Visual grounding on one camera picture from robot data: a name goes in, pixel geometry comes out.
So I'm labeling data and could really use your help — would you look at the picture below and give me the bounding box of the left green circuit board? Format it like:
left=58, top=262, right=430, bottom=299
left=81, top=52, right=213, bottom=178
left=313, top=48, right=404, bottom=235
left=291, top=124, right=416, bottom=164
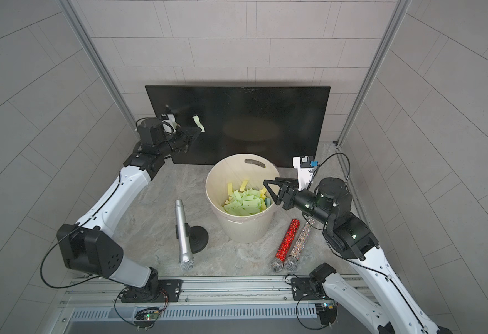
left=134, top=307, right=161, bottom=328

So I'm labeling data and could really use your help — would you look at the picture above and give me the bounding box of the black round microphone base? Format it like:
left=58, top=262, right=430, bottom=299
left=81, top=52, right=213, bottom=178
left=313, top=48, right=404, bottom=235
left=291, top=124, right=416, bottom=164
left=186, top=225, right=209, bottom=254

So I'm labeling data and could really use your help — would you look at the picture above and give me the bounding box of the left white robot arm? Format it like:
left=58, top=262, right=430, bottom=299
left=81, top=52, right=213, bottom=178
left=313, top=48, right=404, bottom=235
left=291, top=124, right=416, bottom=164
left=56, top=116, right=205, bottom=303

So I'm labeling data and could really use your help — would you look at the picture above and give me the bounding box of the silver glitter microphone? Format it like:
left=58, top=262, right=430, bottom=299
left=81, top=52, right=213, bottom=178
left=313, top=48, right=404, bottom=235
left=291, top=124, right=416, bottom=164
left=284, top=223, right=314, bottom=273

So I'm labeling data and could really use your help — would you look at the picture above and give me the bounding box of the cream plastic waste bin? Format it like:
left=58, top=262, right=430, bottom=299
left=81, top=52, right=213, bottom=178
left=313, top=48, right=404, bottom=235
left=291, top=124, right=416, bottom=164
left=205, top=154, right=280, bottom=243

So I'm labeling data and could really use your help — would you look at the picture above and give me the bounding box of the left aluminium corner post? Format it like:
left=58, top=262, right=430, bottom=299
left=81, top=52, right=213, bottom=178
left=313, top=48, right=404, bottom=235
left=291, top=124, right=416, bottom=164
left=57, top=0, right=136, bottom=132

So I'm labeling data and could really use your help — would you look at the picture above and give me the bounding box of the green circuit board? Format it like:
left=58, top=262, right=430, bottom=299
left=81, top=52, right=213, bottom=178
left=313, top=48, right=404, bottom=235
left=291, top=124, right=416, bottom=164
left=315, top=303, right=338, bottom=327
left=134, top=307, right=161, bottom=328

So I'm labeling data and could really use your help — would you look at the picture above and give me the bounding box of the aluminium corner post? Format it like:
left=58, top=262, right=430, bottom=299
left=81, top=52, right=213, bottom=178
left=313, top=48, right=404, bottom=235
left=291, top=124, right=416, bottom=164
left=57, top=0, right=136, bottom=132
left=337, top=0, right=411, bottom=148

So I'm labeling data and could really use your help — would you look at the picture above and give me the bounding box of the right green circuit board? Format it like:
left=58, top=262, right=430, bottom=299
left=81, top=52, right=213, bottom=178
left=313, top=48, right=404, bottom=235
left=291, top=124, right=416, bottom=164
left=315, top=303, right=338, bottom=327

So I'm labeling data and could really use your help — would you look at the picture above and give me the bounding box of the black flat monitor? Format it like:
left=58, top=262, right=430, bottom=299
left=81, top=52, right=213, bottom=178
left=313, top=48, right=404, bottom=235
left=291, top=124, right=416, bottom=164
left=145, top=85, right=330, bottom=168

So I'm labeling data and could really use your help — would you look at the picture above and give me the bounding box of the pile of sticky notes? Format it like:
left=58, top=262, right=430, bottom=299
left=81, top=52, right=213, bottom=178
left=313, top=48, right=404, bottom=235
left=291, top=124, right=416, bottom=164
left=223, top=180, right=272, bottom=217

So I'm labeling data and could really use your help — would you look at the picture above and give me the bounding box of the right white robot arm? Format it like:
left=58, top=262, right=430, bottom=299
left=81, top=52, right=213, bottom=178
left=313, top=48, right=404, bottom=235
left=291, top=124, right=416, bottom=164
left=263, top=178, right=450, bottom=333

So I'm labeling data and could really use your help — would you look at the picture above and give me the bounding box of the right aluminium corner post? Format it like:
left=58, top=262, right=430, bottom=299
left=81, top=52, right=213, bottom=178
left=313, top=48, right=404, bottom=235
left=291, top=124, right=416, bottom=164
left=337, top=0, right=411, bottom=148

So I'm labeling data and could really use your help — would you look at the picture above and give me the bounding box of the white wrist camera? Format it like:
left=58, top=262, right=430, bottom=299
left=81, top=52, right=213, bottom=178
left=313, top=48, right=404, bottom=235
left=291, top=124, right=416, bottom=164
left=161, top=114, right=177, bottom=133
left=293, top=156, right=318, bottom=191

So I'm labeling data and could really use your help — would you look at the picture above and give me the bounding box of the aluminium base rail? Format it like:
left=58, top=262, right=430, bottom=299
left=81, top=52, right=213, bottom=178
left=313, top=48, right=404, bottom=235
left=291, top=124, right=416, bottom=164
left=55, top=274, right=341, bottom=322

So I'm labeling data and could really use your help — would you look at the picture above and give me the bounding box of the red glitter microphone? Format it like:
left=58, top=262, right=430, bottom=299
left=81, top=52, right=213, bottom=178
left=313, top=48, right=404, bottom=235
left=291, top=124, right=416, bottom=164
left=270, top=219, right=300, bottom=273

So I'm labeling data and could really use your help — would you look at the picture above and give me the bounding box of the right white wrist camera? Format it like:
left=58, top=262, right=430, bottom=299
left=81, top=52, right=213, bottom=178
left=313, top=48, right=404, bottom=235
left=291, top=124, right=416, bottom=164
left=293, top=156, right=318, bottom=191

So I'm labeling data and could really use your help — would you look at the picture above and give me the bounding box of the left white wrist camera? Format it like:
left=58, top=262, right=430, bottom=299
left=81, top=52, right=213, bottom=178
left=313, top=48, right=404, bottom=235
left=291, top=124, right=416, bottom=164
left=161, top=114, right=177, bottom=133

